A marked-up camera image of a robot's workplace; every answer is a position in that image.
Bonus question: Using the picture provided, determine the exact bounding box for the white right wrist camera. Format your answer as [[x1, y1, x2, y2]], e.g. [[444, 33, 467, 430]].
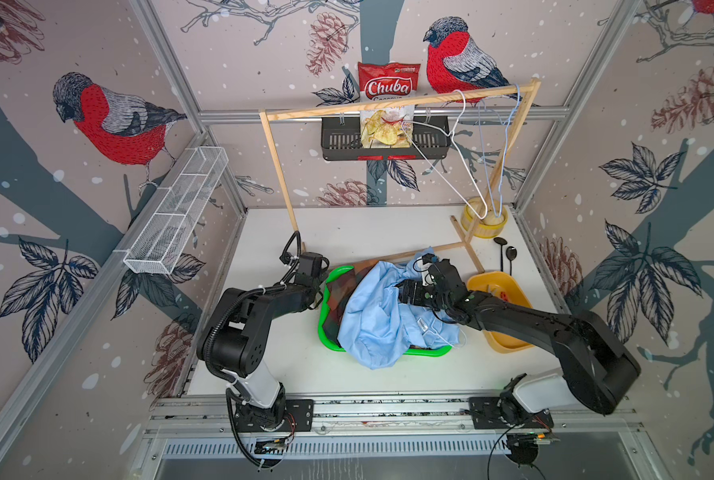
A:
[[413, 253, 440, 276]]

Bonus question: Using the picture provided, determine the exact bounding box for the light blue long-sleeve shirt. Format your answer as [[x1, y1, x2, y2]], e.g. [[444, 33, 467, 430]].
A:
[[338, 248, 459, 370]]

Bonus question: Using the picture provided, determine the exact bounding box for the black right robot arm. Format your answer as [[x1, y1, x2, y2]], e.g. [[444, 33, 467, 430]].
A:
[[396, 260, 641, 426]]

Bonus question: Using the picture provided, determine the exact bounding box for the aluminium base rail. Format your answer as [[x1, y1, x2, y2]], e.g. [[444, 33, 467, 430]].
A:
[[142, 390, 645, 438]]

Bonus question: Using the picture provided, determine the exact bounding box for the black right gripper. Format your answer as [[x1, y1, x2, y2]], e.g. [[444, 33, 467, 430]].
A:
[[390, 280, 451, 314]]

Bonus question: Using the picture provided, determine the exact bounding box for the wooden clothes rack frame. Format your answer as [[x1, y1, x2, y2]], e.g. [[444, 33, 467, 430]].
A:
[[258, 76, 542, 274]]

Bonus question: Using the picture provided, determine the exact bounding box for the red Chuba chips bag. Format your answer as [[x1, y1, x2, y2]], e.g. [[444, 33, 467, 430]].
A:
[[358, 62, 421, 101]]

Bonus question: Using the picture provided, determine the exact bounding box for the yellow plastic tray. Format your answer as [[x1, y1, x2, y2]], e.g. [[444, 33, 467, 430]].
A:
[[466, 271, 533, 354]]

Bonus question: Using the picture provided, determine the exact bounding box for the white wire hanger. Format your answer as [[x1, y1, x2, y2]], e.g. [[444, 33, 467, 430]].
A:
[[416, 318, 468, 349], [404, 89, 490, 220]]

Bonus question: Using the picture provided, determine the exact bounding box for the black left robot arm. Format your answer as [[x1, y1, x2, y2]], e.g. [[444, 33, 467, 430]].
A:
[[197, 231, 329, 433]]

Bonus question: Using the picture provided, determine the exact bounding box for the white wire mesh shelf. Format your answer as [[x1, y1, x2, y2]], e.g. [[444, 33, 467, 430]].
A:
[[123, 146, 228, 275]]

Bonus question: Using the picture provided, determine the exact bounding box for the green plastic mesh basket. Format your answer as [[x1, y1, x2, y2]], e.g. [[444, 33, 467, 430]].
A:
[[316, 265, 454, 359]]

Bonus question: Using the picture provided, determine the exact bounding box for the light blue wire hanger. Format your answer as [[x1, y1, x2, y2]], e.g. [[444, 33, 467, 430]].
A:
[[488, 84, 523, 220]]

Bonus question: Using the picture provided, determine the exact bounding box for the white cassava chips bag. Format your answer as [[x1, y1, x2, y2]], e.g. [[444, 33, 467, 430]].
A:
[[360, 107, 413, 149]]

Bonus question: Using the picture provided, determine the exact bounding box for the black wall-mounted basket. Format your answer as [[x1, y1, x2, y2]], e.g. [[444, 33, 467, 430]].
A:
[[321, 116, 452, 161]]

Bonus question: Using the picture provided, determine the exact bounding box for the aluminium frame corner post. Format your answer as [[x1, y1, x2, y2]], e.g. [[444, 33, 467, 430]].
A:
[[127, 0, 247, 211]]

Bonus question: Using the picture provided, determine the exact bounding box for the dark multicolour plaid shirt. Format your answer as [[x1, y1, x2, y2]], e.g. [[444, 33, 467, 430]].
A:
[[322, 259, 382, 343]]

